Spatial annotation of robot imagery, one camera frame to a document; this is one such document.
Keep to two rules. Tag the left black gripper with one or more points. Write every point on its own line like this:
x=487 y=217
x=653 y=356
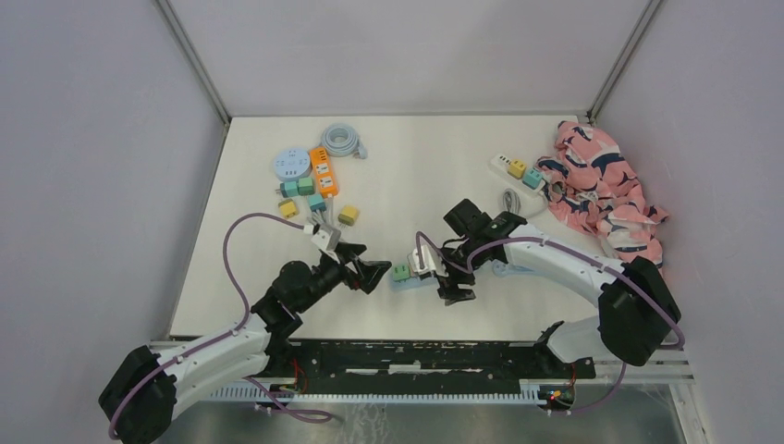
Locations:
x=372 y=272

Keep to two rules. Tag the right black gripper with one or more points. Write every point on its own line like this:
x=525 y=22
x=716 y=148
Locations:
x=449 y=289

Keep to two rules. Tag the green plug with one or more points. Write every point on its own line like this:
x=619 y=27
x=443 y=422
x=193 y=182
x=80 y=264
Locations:
x=306 y=186
x=400 y=273

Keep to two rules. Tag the orange power strip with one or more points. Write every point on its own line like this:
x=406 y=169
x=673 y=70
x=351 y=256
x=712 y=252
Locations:
x=324 y=174

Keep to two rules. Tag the yellow USB charger plug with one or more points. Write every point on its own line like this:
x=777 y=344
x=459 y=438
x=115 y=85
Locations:
x=288 y=208

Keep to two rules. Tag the teal USB charger plug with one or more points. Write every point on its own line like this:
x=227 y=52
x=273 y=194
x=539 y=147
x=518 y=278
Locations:
x=288 y=189

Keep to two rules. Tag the round blue power socket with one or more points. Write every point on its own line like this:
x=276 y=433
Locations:
x=292 y=164

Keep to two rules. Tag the long blue power strip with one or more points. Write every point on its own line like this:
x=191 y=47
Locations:
x=412 y=283

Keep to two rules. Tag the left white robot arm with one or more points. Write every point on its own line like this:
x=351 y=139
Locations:
x=150 y=389

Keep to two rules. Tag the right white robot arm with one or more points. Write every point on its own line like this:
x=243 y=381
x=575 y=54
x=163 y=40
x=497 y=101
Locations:
x=636 y=314

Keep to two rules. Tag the yellow plug on white strip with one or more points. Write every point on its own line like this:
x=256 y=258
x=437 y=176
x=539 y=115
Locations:
x=516 y=169

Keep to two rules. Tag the teal plug on white strip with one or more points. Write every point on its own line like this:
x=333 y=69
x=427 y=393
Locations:
x=533 y=179

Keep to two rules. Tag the white power strip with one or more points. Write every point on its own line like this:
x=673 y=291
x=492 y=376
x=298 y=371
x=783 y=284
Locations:
x=499 y=164

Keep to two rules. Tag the pink patterned cloth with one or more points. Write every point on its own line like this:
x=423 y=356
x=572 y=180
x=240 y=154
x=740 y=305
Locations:
x=591 y=188

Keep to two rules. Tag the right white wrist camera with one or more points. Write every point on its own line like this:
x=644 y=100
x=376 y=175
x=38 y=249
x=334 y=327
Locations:
x=424 y=263

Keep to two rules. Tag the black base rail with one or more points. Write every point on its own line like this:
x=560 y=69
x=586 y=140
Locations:
x=410 y=367

